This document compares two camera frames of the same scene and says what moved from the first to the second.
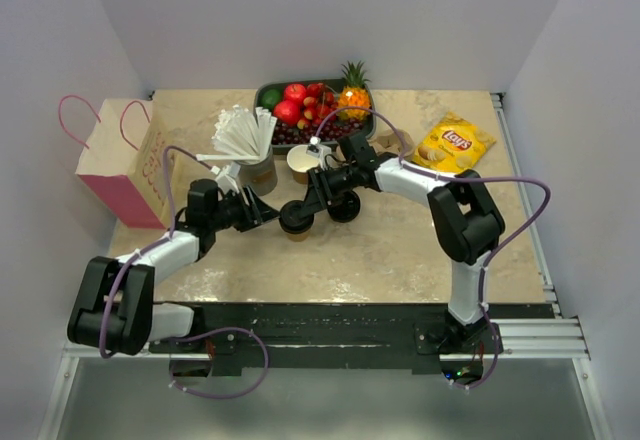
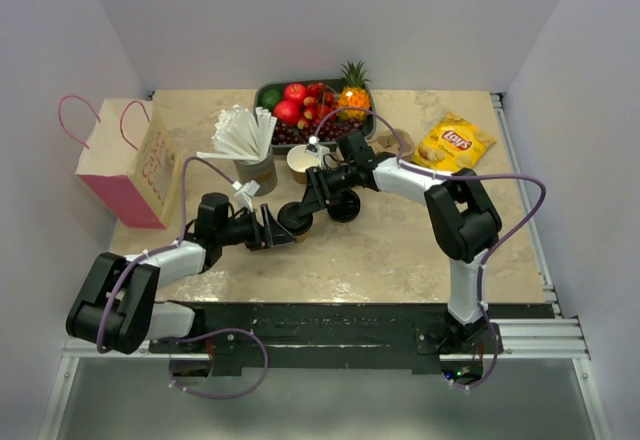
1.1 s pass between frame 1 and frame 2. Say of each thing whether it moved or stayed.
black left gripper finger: moved
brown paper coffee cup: stayed
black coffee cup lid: stayed
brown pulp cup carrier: stayed
